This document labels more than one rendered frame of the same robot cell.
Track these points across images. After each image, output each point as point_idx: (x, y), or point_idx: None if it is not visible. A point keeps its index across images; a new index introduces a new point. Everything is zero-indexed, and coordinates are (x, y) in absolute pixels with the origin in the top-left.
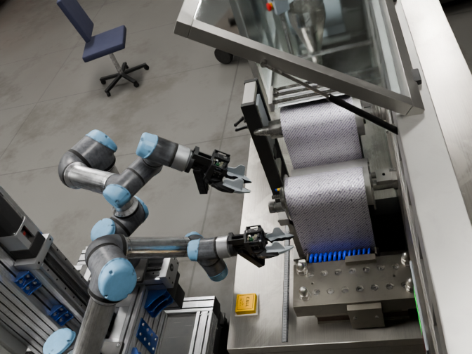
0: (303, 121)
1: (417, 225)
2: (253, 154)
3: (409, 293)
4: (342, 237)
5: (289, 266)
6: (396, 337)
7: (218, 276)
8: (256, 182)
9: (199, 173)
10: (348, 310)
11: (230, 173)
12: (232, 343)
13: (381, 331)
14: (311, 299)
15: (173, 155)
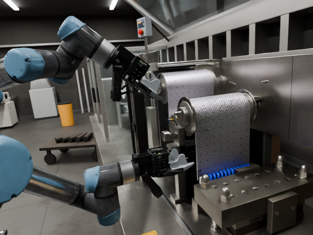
0: (180, 76)
1: None
2: (105, 157)
3: (307, 179)
4: (228, 153)
5: (173, 207)
6: (311, 231)
7: (113, 215)
8: None
9: (120, 70)
10: (274, 202)
11: None
12: None
13: (294, 230)
14: (234, 201)
15: (100, 39)
